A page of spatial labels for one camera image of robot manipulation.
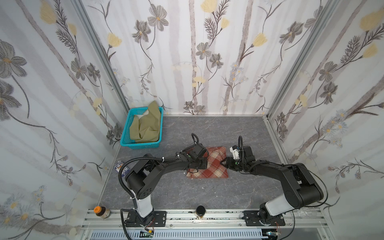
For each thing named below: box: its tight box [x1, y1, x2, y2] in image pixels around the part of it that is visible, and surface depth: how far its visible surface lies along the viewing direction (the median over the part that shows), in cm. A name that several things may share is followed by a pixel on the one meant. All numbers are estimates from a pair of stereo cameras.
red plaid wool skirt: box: [186, 146, 229, 179], surface depth 91 cm
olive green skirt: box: [130, 100, 161, 143], surface depth 109 cm
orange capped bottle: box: [93, 206, 111, 219], surface depth 72 cm
